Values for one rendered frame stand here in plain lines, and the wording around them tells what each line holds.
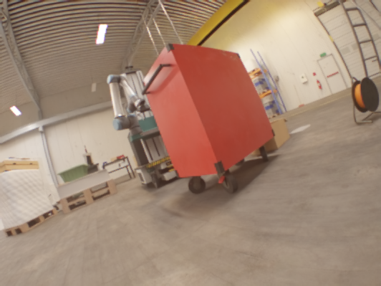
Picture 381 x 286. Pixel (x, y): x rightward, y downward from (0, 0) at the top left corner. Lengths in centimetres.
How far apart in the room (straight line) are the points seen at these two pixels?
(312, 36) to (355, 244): 1114
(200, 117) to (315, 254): 73
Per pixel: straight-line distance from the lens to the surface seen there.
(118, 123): 197
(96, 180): 346
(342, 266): 44
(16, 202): 339
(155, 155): 229
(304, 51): 1119
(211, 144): 81
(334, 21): 1153
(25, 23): 997
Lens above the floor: 35
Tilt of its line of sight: level
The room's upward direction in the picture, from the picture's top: 22 degrees counter-clockwise
